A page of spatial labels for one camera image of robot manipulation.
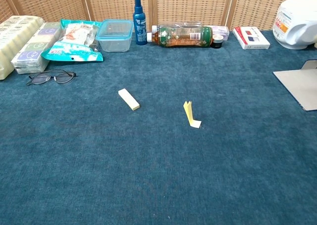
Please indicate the wooden wicker folding screen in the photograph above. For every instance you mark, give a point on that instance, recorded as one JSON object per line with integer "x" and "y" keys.
{"x": 193, "y": 4}

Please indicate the clear container blue rim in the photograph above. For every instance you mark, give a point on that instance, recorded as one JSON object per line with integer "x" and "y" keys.
{"x": 115, "y": 36}

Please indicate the blue spray bottle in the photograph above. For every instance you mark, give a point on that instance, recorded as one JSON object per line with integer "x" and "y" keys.
{"x": 140, "y": 21}

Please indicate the pale yellow rectangular block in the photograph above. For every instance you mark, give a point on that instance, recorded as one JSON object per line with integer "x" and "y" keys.
{"x": 128, "y": 99}

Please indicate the teal snack bag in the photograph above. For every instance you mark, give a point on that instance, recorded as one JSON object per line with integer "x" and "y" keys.
{"x": 71, "y": 51}

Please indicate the green label tea bottle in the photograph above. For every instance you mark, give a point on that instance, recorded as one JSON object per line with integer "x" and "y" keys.
{"x": 178, "y": 35}

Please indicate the yellow sticky note sheets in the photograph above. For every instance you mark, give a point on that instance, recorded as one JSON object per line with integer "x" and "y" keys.
{"x": 190, "y": 116}

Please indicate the white red card box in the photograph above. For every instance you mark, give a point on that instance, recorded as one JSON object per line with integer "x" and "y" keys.
{"x": 250, "y": 38}

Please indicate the small purple box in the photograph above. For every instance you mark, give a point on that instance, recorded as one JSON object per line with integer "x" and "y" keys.
{"x": 221, "y": 31}

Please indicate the large white plastic tub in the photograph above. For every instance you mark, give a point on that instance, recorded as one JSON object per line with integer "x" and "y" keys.
{"x": 297, "y": 24}

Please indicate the small black jar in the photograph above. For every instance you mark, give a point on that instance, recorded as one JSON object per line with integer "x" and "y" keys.
{"x": 217, "y": 40}

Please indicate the long cream plastic pack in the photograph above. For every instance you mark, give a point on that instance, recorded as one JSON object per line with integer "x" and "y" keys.
{"x": 15, "y": 41}

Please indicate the black thin frame eyeglasses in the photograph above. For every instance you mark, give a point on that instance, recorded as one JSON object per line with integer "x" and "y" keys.
{"x": 40, "y": 79}

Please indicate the pastel tissue multipack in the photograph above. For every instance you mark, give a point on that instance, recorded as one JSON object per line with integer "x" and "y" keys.
{"x": 32, "y": 51}

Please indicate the blue carpet table cover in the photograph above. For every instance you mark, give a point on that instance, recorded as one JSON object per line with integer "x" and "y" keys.
{"x": 148, "y": 160}

